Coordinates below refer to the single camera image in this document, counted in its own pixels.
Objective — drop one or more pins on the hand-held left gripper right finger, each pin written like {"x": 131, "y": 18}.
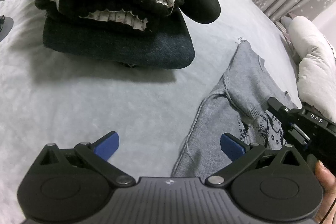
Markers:
{"x": 231, "y": 146}

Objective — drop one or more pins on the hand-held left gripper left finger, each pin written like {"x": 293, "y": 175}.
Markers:
{"x": 109, "y": 145}

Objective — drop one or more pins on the black flat stand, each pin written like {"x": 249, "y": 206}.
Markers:
{"x": 6, "y": 28}

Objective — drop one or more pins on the person's right hand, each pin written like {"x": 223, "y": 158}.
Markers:
{"x": 329, "y": 192}

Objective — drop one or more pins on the grey printed knit t-shirt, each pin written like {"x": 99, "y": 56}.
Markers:
{"x": 207, "y": 121}

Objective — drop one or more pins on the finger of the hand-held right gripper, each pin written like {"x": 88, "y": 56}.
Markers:
{"x": 277, "y": 106}

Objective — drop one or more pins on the white grey pillow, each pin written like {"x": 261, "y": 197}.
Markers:
{"x": 315, "y": 64}

